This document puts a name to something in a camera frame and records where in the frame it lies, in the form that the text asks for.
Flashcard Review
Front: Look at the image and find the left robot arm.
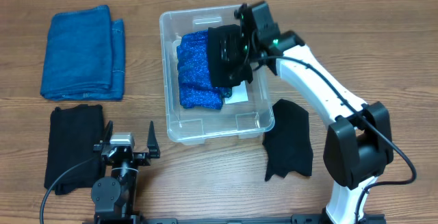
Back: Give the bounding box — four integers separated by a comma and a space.
91, 121, 161, 223

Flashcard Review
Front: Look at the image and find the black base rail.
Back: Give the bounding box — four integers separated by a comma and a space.
81, 213, 387, 224

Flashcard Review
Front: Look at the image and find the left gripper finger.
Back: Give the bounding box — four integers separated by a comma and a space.
147, 121, 160, 155
101, 121, 114, 145

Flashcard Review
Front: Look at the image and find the blue sparkly cloth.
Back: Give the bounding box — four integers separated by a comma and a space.
177, 30, 232, 110

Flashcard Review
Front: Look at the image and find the clear plastic container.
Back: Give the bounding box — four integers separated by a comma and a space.
159, 5, 274, 145

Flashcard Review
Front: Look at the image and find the black cloth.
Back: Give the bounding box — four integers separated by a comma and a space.
262, 99, 313, 181
44, 104, 105, 195
207, 24, 253, 88

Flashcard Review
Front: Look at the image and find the folded blue denim cloth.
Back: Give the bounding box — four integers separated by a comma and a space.
40, 5, 126, 101

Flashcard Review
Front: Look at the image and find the white paper label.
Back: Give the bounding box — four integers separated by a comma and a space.
224, 81, 248, 104

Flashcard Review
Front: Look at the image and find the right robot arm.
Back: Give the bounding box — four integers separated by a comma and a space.
207, 1, 394, 223

